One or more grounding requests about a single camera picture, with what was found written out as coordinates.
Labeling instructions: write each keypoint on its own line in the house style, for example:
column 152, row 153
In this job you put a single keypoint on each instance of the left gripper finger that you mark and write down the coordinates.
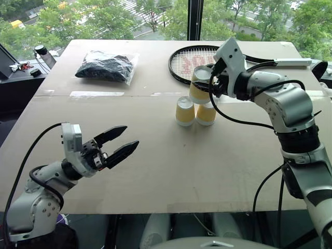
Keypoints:
column 122, row 153
column 111, row 132

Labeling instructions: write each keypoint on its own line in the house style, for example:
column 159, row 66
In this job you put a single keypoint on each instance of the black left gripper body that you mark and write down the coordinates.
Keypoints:
column 91, row 153

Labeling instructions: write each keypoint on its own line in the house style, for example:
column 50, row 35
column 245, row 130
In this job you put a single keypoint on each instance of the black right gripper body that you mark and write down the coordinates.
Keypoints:
column 220, row 83

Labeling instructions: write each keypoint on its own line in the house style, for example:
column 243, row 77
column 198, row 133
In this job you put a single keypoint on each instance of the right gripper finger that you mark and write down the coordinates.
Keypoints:
column 203, row 86

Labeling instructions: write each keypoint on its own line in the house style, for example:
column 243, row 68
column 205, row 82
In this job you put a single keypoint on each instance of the yellow white paper cup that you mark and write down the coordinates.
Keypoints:
column 184, row 111
column 205, row 114
column 198, row 94

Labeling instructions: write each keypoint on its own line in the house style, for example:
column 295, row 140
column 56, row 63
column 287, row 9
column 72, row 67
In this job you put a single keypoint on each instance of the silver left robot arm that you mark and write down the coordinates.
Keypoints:
column 39, row 205

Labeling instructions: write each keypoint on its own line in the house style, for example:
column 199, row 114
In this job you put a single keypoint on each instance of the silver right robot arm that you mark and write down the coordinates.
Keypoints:
column 290, row 103

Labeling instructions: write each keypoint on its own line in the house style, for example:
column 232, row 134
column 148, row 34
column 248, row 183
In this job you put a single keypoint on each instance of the crumpled white paper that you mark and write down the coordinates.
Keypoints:
column 14, row 67

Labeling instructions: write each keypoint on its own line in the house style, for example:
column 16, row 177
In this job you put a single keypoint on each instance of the black tennis racket white grip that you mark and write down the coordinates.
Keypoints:
column 181, row 62

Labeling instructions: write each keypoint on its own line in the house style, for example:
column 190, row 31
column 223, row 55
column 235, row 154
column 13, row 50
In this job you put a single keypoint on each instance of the clear tape strip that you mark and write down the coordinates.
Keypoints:
column 97, row 94

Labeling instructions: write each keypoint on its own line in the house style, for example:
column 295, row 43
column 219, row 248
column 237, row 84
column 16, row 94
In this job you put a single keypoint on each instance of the clear bag of black items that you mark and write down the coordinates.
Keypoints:
column 106, row 68

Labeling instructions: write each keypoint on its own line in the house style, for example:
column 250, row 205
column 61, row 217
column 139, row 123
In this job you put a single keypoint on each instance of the grey robot leg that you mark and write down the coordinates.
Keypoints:
column 225, row 225
column 155, row 230

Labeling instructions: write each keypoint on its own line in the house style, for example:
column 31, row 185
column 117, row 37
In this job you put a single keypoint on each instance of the black rounded shape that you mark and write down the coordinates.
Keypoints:
column 55, row 237

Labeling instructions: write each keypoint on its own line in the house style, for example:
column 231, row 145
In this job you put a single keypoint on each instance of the dark flat tablet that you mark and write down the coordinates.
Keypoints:
column 49, row 61

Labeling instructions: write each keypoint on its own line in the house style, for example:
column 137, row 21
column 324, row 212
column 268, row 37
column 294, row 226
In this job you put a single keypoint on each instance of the small black disc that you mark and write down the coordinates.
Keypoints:
column 34, row 72

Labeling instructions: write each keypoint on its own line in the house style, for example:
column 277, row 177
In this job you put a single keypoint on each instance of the black side desk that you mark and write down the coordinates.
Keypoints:
column 15, row 90

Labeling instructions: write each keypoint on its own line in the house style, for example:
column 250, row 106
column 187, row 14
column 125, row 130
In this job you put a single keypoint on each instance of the black curved object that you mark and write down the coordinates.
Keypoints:
column 318, row 69

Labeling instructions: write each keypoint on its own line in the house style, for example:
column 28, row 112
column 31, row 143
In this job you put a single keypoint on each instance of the small red object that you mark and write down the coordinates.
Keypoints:
column 25, row 66

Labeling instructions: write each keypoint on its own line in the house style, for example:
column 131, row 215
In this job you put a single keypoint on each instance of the black round desk device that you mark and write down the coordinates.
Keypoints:
column 40, row 49

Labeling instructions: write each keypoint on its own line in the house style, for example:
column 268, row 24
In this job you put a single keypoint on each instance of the black slanted panel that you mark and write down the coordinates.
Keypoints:
column 6, row 63

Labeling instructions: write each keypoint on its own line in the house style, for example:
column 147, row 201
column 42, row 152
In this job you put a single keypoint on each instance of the grey robot torso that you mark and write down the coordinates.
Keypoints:
column 207, row 243

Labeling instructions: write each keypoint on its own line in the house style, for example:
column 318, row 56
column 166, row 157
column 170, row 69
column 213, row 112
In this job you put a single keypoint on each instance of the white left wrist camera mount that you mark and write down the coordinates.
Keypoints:
column 74, row 145

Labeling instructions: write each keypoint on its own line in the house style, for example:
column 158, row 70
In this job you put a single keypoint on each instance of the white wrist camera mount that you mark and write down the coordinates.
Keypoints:
column 74, row 145
column 232, row 58

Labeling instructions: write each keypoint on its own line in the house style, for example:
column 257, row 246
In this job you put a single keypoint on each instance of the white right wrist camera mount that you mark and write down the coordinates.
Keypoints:
column 232, row 58

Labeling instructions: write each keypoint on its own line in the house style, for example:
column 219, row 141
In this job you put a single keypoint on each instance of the black window frame post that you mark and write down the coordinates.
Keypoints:
column 195, row 18

